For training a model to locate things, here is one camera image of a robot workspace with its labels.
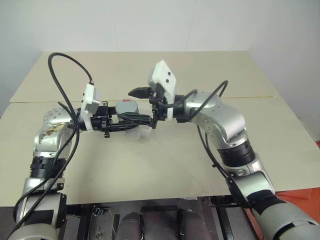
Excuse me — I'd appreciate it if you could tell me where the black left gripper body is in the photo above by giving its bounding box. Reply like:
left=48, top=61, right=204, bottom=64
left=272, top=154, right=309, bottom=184
left=90, top=100, right=112, bottom=139

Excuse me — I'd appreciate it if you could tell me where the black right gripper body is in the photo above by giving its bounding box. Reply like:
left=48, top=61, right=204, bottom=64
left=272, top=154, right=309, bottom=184
left=148, top=86, right=169, bottom=130

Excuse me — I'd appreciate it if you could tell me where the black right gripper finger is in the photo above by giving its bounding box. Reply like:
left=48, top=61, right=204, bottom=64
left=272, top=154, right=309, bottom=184
left=116, top=112, right=154, bottom=124
left=127, top=86, right=152, bottom=100

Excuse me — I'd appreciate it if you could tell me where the grey jar lid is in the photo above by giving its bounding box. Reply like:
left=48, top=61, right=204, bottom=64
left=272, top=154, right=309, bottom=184
left=114, top=99, right=140, bottom=118

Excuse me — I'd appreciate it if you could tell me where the clear plastic jar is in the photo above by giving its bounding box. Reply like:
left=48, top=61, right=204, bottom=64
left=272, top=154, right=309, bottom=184
left=124, top=119, right=152, bottom=140

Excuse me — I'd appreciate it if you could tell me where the dark rounded grey shape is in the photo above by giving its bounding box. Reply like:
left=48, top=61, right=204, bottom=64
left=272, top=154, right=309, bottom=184
left=119, top=211, right=145, bottom=240
left=89, top=206, right=118, bottom=240
left=176, top=209, right=210, bottom=240

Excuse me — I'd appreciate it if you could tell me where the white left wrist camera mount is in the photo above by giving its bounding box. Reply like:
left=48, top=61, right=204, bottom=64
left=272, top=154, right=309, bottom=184
left=80, top=83, right=104, bottom=132

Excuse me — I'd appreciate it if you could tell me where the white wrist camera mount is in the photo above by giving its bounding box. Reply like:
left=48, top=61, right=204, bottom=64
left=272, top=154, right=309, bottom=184
left=80, top=83, right=104, bottom=132
left=147, top=59, right=178, bottom=122

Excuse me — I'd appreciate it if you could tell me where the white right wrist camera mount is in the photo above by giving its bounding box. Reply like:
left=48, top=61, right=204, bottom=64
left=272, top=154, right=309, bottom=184
left=147, top=59, right=178, bottom=122

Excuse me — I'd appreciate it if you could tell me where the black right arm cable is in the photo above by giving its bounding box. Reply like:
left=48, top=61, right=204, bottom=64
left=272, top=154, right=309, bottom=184
left=149, top=79, right=253, bottom=210

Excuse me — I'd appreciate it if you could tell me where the black metal frame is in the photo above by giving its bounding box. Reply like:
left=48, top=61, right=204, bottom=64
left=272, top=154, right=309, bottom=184
left=63, top=196, right=251, bottom=240

